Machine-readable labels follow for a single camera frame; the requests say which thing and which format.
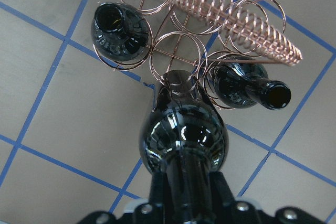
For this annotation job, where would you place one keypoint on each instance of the dark wine bottle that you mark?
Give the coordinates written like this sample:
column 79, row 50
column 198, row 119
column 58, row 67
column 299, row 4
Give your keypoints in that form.
column 185, row 138
column 242, row 83

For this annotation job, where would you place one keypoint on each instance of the copper wire wine rack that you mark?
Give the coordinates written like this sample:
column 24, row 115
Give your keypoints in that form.
column 203, row 33

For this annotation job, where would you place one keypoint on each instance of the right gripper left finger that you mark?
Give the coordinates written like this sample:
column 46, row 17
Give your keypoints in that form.
column 157, row 190

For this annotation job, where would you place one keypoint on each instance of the dark wine bottle in rack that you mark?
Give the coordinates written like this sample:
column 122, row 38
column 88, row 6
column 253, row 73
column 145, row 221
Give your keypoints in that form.
column 242, row 83

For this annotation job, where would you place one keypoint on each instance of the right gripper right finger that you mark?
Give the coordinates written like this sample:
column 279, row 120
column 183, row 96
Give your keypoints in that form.
column 220, row 191

